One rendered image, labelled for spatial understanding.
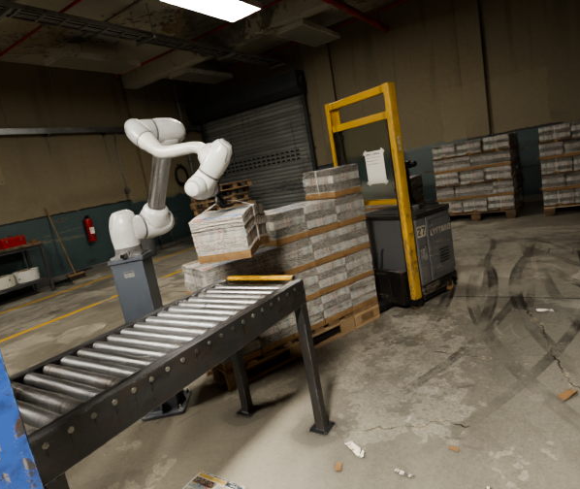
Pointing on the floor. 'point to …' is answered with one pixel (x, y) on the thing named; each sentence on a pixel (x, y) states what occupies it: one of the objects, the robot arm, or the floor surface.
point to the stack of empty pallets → (223, 197)
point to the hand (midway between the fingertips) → (225, 188)
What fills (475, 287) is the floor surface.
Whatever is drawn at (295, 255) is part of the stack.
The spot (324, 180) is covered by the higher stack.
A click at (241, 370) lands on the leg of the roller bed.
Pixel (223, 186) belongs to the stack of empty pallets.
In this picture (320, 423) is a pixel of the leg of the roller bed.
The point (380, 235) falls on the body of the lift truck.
